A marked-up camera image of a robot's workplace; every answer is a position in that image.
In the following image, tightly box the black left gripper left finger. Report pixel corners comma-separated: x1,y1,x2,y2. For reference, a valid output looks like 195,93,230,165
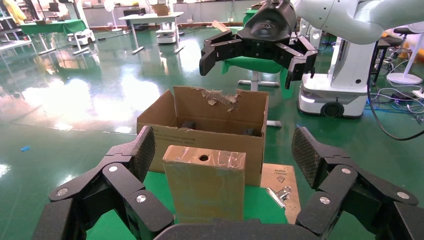
33,125,175,240

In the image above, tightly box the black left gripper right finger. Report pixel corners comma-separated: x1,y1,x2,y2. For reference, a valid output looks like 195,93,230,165
291,126,424,240

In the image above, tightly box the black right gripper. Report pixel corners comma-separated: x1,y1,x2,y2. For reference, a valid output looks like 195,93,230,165
199,0,319,90

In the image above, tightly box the small taped cardboard box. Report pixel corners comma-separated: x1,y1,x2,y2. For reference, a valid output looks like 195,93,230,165
162,145,247,223

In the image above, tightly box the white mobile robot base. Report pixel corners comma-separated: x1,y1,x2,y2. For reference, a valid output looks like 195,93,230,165
67,29,96,56
155,22,178,45

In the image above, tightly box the flat printed cardboard sheet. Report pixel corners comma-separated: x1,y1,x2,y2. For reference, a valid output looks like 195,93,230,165
259,162,302,225

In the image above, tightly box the open brown cardboard carton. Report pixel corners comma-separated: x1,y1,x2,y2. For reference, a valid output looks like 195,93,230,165
136,86,270,187

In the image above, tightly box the cardboard box on desk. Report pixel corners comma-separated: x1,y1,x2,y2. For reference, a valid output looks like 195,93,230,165
151,3,171,17

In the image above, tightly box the large green clothed table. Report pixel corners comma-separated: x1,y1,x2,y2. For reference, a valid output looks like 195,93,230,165
221,26,295,128

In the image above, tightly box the small green clothed table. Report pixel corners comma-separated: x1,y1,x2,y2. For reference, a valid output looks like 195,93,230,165
243,9,259,27

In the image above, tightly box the wooden tray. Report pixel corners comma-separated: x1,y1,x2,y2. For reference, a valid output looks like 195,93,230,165
211,19,232,34

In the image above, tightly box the silver metal binder clip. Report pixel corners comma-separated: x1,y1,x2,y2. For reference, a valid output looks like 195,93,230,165
265,185,293,209

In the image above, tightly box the white wheeled background robot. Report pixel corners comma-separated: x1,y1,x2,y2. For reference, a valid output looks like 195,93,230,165
297,33,377,119

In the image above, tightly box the black power brick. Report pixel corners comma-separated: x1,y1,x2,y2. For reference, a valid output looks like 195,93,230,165
390,92,415,101

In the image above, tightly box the white desk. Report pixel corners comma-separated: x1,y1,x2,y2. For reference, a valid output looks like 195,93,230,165
118,11,186,56

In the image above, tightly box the black case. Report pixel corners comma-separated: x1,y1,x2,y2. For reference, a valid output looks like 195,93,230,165
123,7,147,17

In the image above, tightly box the black side table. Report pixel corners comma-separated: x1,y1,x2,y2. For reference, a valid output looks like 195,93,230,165
370,35,403,84

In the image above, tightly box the black round stool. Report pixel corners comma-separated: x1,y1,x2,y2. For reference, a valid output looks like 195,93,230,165
387,27,417,64

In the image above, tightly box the white standing fan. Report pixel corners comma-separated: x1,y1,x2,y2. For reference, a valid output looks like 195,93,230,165
103,0,123,33

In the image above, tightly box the long green clothed table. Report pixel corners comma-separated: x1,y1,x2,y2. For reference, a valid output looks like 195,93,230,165
19,19,88,56

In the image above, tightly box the metal storage rack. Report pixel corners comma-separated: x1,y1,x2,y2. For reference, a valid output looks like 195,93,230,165
0,6,34,52

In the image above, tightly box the yellow garment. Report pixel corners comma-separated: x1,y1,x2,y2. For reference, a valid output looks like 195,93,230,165
2,0,27,25

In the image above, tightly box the thick black cable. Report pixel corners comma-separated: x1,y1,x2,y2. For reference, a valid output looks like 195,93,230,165
365,43,424,142

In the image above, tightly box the blue floor cable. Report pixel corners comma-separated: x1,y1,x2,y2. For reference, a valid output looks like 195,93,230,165
364,99,424,115

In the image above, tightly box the white floor cable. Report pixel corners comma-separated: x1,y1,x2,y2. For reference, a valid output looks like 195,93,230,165
367,84,424,115

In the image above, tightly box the white pedestal fan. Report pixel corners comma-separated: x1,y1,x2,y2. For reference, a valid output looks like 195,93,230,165
386,22,424,86

